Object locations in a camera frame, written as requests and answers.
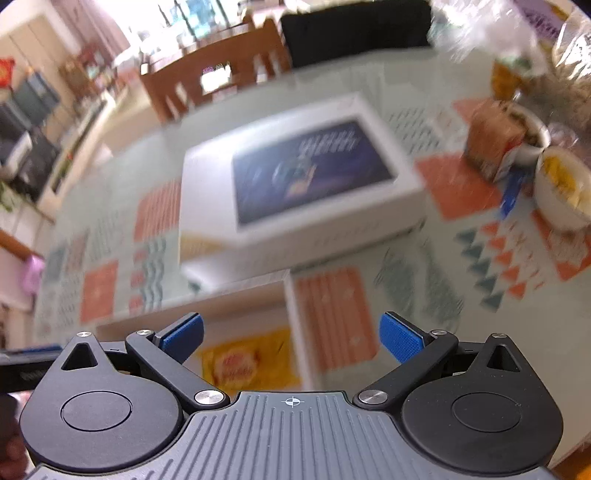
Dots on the white tv cabinet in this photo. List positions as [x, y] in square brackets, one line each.
[47, 171]

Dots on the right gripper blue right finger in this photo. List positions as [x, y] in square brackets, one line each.
[422, 357]

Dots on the clear crumpled plastic bag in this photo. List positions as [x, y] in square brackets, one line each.
[495, 27]

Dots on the brown drink carton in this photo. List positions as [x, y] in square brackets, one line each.
[493, 133]

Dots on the red wall ornament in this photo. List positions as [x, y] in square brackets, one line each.
[7, 66]

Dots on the patterned plastic tablecloth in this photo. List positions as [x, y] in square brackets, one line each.
[464, 269]

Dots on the white open box tray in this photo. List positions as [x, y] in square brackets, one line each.
[238, 311]

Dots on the yellow bread packet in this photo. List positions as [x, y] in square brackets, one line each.
[261, 362]

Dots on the black chair cover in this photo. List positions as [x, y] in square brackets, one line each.
[355, 28]

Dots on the white bowl yellow food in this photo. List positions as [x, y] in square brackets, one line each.
[562, 189]

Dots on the white tablet box lid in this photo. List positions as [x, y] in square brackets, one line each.
[297, 187]

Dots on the flat screen television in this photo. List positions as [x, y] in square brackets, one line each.
[36, 98]

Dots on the wooden dining chair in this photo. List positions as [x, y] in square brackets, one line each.
[232, 60]

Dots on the blue plastic clip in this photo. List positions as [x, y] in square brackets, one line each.
[512, 190]

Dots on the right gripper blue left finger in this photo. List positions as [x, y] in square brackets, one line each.
[160, 356]

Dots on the purple plastic stool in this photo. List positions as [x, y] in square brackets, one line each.
[31, 276]

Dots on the clear bag red seal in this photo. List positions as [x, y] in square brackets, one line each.
[563, 92]

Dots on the white bowl dark food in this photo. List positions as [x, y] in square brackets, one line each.
[536, 139]

